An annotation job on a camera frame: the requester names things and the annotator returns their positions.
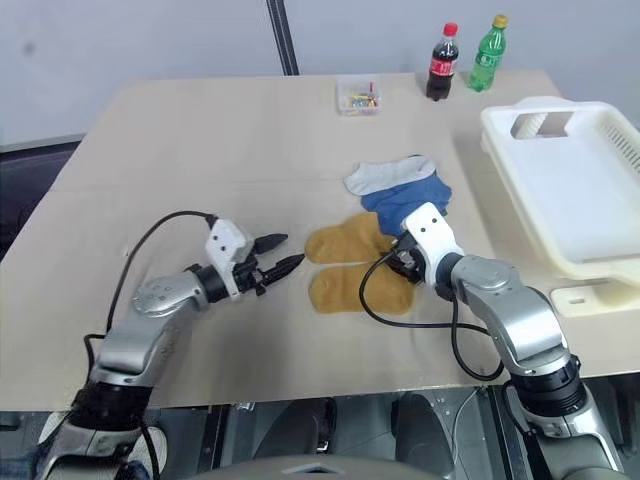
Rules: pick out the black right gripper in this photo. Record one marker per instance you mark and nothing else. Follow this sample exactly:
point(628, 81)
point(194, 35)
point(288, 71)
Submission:
point(407, 263)

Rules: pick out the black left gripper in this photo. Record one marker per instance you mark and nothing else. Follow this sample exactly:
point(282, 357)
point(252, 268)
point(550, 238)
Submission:
point(246, 278)

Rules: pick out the blue sock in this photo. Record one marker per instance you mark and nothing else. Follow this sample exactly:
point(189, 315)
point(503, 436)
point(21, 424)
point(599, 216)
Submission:
point(395, 202)

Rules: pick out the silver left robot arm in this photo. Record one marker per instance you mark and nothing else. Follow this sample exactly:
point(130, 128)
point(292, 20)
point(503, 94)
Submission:
point(150, 300)

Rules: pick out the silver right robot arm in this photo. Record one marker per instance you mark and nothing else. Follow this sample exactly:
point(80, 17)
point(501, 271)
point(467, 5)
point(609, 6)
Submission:
point(525, 320)

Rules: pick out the mustard yellow sock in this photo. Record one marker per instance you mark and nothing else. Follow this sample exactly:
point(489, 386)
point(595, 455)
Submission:
point(340, 291)
point(340, 240)

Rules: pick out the grey sock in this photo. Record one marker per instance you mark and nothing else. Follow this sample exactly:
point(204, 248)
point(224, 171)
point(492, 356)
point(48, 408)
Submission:
point(385, 173)

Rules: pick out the white plastic basket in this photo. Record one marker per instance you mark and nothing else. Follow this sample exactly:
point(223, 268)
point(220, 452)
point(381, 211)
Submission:
point(565, 190)

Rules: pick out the dark rounded shape under table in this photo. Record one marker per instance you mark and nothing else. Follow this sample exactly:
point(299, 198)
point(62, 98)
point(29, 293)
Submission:
point(300, 422)

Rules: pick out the clear box of coloured pins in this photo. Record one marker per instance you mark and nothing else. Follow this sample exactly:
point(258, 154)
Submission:
point(360, 97)

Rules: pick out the cream plastic tray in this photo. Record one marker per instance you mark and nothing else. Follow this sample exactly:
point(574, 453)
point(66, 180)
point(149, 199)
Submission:
point(595, 300)

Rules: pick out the cola bottle with red cap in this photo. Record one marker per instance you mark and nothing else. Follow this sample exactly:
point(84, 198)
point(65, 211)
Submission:
point(442, 65)

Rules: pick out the grey curved robot torso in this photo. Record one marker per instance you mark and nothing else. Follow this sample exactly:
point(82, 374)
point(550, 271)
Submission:
point(350, 469)

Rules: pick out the green bottle with yellow cap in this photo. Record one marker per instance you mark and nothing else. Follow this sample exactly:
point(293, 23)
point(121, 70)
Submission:
point(487, 60)

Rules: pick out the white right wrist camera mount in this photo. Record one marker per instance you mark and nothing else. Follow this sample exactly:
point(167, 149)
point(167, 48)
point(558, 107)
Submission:
point(433, 233)

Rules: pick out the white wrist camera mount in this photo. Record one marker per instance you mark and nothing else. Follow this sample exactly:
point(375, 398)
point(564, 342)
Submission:
point(226, 244)
point(433, 233)

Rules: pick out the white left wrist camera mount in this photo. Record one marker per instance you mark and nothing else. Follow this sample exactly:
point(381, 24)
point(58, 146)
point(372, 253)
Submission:
point(226, 244)

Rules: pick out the black vertical wall strip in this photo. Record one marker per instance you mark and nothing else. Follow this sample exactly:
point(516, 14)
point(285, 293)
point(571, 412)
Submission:
point(282, 35)

